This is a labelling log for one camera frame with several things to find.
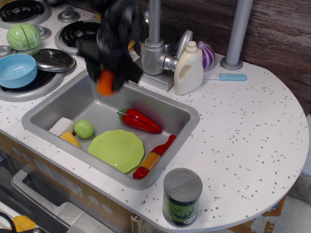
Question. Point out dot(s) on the red toy ketchup bottle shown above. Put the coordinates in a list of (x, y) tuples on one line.
[(152, 158)]

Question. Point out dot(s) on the black burner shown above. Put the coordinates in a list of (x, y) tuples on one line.
[(33, 12), (66, 38), (44, 83)]

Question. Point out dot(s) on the silver stove knob middle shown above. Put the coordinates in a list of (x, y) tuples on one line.
[(44, 32)]

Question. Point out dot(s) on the purple white toy onion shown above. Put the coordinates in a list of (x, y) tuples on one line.
[(208, 54)]

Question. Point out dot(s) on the silver toy faucet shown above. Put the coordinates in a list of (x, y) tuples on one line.
[(158, 66)]

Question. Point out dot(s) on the blue handled toy knife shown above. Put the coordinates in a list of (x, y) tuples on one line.
[(225, 77)]

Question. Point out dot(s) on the grey oven door handle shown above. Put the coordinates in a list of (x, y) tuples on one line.
[(55, 214)]

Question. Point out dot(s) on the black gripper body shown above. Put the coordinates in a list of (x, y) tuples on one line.
[(113, 61)]

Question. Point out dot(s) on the grey green toy can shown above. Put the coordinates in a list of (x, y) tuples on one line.
[(182, 191)]

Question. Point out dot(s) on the silver stove knob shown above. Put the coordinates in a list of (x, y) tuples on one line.
[(44, 32), (69, 15), (6, 51)]

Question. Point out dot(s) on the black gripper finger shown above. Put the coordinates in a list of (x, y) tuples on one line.
[(94, 68), (119, 80)]

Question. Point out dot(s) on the silver pot lid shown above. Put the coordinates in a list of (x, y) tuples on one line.
[(53, 60)]

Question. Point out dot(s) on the green toy apple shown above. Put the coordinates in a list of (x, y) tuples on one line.
[(83, 128)]

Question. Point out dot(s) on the cream toy detergent bottle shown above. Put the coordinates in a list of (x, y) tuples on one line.
[(188, 74)]

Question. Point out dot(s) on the grey vertical pole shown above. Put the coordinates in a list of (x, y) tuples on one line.
[(232, 59)]

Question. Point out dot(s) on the yellow object lower corner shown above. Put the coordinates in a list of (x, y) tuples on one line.
[(23, 223)]

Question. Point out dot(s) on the orange toy carrot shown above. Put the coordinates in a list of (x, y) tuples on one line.
[(105, 83)]

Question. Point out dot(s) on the yellow toy corn cob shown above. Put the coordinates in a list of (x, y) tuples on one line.
[(69, 137)]

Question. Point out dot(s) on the green toy cabbage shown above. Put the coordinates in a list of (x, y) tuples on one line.
[(23, 37)]

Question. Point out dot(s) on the red toy chili pepper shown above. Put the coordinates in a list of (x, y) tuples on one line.
[(135, 119)]

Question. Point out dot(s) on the black back right burner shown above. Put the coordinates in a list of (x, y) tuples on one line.
[(66, 38)]

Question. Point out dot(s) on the black back left burner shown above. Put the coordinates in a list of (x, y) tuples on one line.
[(33, 12)]

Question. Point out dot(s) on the yellow toy bell pepper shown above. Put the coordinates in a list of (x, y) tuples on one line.
[(131, 44)]

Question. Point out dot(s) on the silver metal pot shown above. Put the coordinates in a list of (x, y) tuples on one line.
[(170, 39)]

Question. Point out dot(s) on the light green plastic plate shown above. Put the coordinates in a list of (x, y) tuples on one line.
[(120, 149)]

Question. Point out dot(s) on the blue plastic bowl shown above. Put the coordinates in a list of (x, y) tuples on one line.
[(17, 70)]

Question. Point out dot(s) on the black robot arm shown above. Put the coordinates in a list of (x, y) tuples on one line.
[(104, 45)]

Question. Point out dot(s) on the black front left burner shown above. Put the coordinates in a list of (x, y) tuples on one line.
[(44, 83)]

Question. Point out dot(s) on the white toy block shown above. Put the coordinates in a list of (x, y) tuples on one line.
[(62, 126)]

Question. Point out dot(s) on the grey toy sink basin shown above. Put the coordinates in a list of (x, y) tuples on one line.
[(79, 99)]

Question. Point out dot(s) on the silver stove knob left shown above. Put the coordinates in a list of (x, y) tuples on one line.
[(6, 51)]

